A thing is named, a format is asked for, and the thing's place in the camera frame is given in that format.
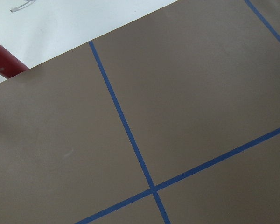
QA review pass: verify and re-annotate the red cylinder bottle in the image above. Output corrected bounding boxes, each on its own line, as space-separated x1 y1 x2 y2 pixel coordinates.
0 45 29 79

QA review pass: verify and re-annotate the white cable connector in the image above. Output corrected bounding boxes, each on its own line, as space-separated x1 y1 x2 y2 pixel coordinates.
9 0 36 13

